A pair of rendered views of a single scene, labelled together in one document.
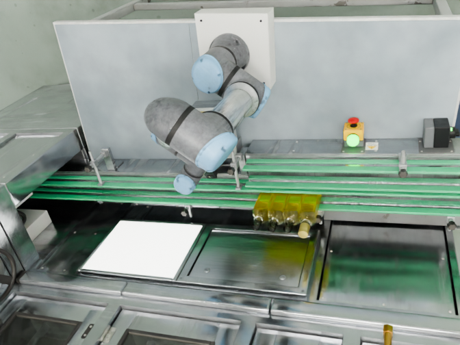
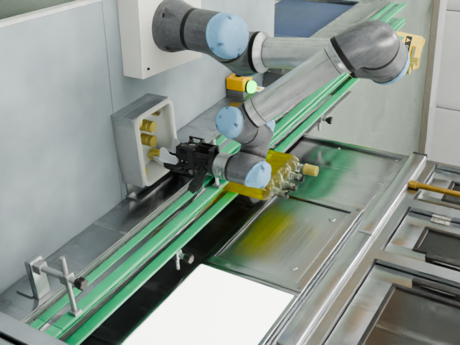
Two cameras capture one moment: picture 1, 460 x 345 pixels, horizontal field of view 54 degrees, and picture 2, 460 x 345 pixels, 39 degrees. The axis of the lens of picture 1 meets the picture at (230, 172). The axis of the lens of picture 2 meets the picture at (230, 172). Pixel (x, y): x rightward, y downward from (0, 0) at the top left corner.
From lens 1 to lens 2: 2.01 m
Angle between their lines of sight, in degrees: 67
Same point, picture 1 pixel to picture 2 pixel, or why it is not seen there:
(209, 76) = (239, 33)
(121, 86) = (14, 139)
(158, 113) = (386, 31)
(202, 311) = (351, 283)
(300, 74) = not seen: hidden behind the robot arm
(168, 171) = (122, 233)
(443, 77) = (267, 9)
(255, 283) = (334, 235)
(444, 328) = (419, 161)
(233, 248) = (265, 245)
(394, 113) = not seen: hidden behind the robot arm
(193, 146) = (405, 53)
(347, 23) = not seen: outside the picture
